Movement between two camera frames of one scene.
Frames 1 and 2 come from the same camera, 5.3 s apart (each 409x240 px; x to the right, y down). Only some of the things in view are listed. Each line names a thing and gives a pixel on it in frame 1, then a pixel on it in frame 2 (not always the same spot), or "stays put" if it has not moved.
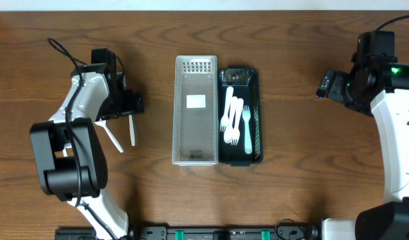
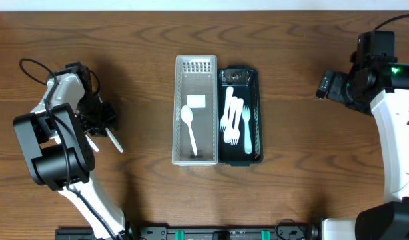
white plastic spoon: (228, 133) stays put
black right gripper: (336, 88) stays put
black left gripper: (121, 111) -> (100, 117)
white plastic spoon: (132, 130) -> (187, 115)
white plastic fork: (236, 136) stays put
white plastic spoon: (103, 123) stays put
